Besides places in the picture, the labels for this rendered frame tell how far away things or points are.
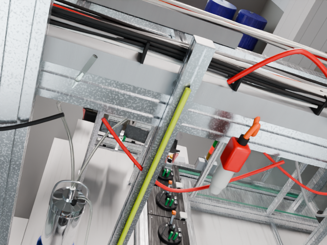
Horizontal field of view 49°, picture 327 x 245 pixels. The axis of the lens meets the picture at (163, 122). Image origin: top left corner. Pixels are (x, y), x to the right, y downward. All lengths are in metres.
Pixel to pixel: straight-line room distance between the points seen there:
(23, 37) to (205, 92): 0.41
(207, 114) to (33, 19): 0.45
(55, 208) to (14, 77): 0.73
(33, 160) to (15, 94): 2.88
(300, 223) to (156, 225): 1.15
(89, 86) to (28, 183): 2.69
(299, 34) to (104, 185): 4.54
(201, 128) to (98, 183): 1.51
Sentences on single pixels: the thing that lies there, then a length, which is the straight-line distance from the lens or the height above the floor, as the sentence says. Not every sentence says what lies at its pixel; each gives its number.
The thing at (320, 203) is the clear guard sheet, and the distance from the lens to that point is 3.16.
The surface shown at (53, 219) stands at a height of 1.35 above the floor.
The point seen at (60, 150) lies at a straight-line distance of 2.53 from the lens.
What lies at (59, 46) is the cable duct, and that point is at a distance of 0.81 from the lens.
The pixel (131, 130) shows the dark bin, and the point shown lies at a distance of 2.04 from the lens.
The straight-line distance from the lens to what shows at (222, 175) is 0.91.
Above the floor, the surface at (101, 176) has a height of 0.86.
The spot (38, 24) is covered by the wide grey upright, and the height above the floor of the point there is 2.19.
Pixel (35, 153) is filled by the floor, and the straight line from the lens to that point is 3.79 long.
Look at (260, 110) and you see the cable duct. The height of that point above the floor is 2.13.
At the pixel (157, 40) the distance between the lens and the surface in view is 0.80.
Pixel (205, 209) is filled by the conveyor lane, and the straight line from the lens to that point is 2.50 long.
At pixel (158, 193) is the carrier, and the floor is 0.99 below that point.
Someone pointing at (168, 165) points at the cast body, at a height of 1.07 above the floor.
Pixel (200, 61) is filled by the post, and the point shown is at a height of 2.21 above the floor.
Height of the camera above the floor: 2.48
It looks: 31 degrees down
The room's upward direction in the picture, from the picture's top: 23 degrees clockwise
